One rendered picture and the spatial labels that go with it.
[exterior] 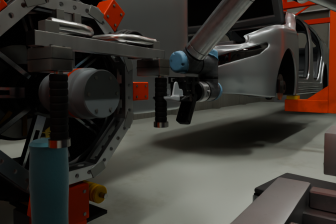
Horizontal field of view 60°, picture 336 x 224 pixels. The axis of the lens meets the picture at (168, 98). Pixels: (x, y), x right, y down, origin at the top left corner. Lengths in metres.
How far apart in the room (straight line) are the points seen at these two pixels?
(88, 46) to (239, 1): 0.45
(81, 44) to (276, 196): 0.53
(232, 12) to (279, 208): 0.71
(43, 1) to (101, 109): 0.33
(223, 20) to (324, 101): 3.35
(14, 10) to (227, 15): 0.57
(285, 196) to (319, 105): 3.90
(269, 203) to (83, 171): 0.75
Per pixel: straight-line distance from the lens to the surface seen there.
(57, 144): 0.62
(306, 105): 4.21
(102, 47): 0.72
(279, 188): 0.31
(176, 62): 0.97
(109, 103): 0.80
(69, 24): 0.68
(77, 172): 0.94
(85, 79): 0.75
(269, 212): 0.26
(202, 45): 0.94
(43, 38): 0.64
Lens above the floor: 0.87
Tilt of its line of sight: 3 degrees down
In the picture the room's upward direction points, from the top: straight up
